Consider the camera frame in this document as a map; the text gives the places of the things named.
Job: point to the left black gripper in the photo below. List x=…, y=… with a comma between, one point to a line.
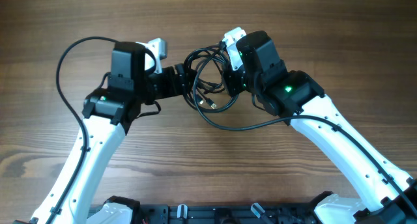
x=168, y=74

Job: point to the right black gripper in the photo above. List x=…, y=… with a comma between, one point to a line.
x=233, y=88

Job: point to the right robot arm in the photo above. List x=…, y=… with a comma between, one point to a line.
x=386, y=193

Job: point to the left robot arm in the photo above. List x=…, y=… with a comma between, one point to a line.
x=136, y=78

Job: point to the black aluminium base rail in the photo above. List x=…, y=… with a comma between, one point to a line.
x=281, y=213

